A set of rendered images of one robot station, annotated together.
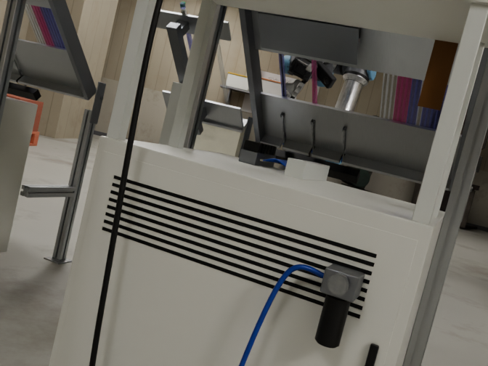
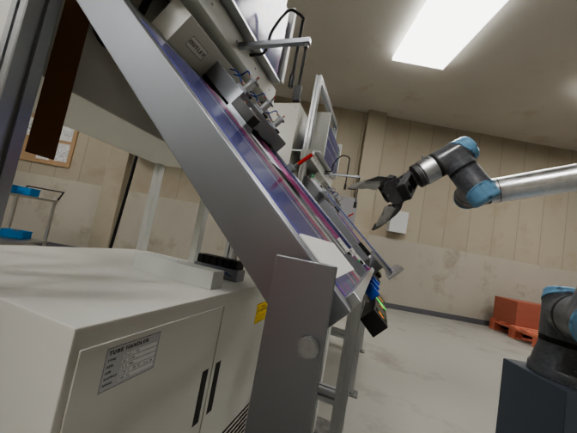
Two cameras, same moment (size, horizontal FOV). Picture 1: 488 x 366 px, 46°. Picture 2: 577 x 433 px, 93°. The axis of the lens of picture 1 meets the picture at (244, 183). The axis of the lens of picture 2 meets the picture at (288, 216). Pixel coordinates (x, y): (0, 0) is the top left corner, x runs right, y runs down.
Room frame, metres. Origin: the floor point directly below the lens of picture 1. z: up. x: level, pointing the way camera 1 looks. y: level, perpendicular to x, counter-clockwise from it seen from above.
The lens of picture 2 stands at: (1.80, -0.92, 0.77)
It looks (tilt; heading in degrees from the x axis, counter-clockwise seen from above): 5 degrees up; 89
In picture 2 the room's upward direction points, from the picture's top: 10 degrees clockwise
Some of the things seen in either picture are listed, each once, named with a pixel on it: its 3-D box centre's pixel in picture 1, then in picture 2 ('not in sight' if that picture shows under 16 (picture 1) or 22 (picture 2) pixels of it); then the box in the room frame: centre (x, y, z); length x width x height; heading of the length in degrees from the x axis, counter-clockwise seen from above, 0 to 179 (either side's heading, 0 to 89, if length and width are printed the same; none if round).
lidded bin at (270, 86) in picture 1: (269, 88); not in sight; (10.63, -0.05, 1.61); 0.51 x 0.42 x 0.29; 89
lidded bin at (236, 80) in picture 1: (239, 82); not in sight; (10.64, 0.53, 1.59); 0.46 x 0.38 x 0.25; 89
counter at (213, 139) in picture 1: (215, 141); not in sight; (9.51, 0.63, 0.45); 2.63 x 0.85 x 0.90; 179
